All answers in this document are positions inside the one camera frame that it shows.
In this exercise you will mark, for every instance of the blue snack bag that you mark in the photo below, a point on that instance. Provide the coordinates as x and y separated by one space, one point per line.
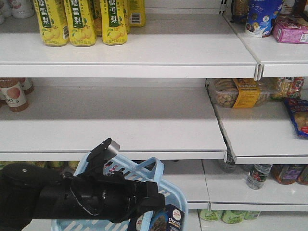
298 112

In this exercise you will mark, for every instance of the clear nut snack box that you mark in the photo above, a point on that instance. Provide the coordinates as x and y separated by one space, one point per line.
242 92

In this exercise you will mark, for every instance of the blue chocolate cookie box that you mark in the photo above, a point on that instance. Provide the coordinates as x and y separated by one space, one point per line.
170 218

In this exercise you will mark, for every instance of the yellow pear drink bottle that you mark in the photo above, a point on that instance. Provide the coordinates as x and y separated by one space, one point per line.
113 22
52 22
80 22

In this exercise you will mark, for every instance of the upper white shelf board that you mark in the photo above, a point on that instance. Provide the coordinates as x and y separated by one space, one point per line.
169 46

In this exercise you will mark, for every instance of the clear water bottle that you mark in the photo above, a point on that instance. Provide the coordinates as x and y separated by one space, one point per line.
257 175

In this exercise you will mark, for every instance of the pink snack box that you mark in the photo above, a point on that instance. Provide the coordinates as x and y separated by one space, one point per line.
291 29

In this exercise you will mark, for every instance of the white shelf board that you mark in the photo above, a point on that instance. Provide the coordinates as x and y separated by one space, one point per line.
68 117
273 59
169 46

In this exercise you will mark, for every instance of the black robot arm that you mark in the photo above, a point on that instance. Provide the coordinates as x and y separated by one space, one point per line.
28 192

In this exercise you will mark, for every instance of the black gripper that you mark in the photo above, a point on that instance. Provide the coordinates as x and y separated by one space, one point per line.
114 198

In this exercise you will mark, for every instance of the blue white cookie tub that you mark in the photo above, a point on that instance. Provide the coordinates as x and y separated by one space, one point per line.
261 17

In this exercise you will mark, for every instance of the middle white shelf board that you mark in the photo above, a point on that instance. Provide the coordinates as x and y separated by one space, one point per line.
68 117

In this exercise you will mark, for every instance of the right white shelf board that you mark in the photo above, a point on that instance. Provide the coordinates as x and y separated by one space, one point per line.
273 59

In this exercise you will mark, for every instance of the light blue plastic basket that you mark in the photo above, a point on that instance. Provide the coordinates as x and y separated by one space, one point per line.
148 170

